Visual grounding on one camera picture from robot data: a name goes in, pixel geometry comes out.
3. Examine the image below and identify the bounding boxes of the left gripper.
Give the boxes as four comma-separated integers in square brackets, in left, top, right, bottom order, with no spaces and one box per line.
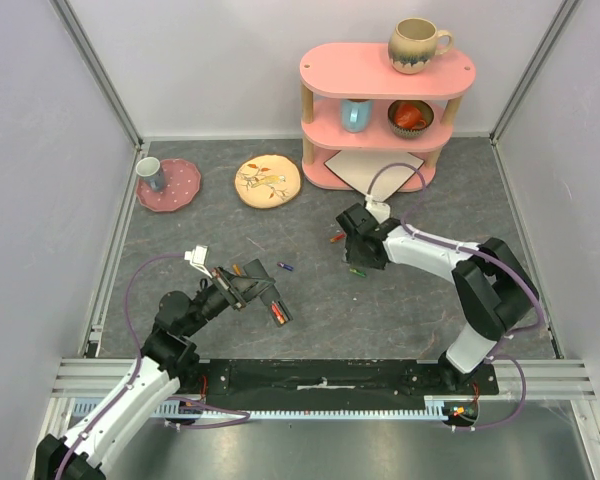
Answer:
[182,264,274,336]

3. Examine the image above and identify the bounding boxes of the green battery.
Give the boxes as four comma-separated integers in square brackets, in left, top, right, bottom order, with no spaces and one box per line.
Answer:
[349,268,367,278]

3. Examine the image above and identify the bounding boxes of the black remote control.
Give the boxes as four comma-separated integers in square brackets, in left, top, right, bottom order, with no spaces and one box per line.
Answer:
[244,259,293,327]

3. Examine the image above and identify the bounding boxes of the red battery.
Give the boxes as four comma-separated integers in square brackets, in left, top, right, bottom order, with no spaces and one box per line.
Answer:
[271,302,287,326]

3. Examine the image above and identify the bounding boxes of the green and red batteries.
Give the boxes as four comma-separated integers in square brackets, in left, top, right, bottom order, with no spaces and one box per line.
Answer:
[330,233,346,243]

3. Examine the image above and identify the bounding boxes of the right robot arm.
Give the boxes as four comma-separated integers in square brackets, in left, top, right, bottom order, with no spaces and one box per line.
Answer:
[336,203,544,394]

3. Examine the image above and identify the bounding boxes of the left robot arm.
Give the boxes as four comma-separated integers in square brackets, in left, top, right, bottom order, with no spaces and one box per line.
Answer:
[33,259,282,479]

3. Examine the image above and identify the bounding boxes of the purple battery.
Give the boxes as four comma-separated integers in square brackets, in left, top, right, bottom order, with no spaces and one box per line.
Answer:
[277,262,294,272]

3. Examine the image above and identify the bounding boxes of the white square board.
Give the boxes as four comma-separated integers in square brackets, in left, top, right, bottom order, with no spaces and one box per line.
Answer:
[325,150,424,202]

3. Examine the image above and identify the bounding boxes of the yellow bird plate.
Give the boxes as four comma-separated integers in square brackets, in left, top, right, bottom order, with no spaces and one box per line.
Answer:
[234,154,302,209]

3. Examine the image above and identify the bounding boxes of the pink dotted plate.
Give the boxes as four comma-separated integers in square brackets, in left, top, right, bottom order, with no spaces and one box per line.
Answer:
[135,158,201,213]

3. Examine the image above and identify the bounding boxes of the light blue mug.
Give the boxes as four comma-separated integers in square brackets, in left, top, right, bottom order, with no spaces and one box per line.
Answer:
[340,99,373,133]

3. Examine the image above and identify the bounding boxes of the orange cup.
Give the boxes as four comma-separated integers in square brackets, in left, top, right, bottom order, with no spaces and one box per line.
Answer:
[393,102,427,130]

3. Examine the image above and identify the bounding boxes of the grey small cup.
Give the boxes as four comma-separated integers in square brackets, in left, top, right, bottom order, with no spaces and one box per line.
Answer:
[135,157,166,192]

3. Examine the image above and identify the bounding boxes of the pink three-tier shelf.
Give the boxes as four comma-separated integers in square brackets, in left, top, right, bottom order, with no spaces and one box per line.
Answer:
[299,43,476,190]

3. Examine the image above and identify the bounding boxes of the beige ceramic mug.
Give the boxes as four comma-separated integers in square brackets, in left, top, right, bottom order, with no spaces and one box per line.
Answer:
[387,18,454,75]

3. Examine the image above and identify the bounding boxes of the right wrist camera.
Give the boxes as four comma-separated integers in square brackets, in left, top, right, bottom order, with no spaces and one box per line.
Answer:
[365,196,391,224]

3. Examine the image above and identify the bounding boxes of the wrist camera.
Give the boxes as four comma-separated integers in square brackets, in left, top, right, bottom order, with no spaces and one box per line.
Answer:
[365,196,391,224]
[184,245,212,278]

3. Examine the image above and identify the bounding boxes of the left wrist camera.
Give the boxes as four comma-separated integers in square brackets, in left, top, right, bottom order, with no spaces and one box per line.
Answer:
[184,245,212,278]

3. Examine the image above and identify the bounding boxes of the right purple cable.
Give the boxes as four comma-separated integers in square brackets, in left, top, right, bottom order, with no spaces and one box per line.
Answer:
[367,163,546,432]

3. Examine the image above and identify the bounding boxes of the purple cable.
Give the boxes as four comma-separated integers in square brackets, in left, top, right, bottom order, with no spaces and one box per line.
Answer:
[367,163,546,432]
[53,252,251,480]

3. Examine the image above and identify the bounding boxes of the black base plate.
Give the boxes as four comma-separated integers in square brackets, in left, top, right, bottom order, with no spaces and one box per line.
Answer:
[179,359,499,411]

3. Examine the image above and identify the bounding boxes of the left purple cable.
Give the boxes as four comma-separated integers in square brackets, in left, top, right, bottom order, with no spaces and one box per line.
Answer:
[53,252,251,480]

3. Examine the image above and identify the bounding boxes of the slotted cable duct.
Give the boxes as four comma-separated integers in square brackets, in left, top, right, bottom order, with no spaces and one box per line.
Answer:
[149,395,481,419]

